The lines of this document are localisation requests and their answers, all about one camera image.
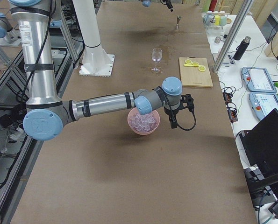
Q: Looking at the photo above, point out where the bamboo cutting board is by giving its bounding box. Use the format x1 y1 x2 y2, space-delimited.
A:
179 57 213 88

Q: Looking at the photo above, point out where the blue teach pendant near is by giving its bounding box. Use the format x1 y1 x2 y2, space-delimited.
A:
249 92 278 120

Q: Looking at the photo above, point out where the black laptop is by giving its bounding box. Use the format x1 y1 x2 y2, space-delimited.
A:
239 109 278 177

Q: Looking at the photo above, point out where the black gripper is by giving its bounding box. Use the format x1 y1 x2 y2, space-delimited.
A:
164 0 173 12
164 104 183 128

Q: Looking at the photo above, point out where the aluminium frame post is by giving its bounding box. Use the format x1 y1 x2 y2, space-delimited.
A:
213 0 254 73

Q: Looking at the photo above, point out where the black water bottle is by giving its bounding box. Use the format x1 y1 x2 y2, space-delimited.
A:
233 36 251 61

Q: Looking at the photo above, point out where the blue teach pendant far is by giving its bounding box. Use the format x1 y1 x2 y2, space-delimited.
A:
241 67 276 93

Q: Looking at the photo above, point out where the lemon slice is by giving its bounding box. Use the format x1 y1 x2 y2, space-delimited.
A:
192 61 199 66
185 59 192 64
198 65 206 72

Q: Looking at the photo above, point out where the lemon slice middle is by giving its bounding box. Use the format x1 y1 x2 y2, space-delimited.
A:
192 61 199 66

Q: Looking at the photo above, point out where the clear wine glass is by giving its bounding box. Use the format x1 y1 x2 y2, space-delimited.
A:
151 48 162 73

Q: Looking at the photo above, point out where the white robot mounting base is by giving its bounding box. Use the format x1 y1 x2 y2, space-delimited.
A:
73 0 115 77

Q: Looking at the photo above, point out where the lemon slice near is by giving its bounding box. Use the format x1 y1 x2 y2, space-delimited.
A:
198 65 206 72

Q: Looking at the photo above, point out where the pink bowl of ice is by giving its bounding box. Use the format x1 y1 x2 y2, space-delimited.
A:
127 108 160 135

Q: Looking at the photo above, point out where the lemon slice far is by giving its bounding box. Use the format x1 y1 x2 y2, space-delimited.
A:
185 59 192 64

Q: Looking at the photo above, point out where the yellow plastic knife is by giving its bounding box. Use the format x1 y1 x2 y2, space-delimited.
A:
183 63 200 67

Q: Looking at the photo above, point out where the blue teach pendant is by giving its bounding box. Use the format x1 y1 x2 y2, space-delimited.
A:
241 67 276 93
249 92 278 120

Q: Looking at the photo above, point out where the steel double jigger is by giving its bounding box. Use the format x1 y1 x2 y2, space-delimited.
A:
175 15 182 29

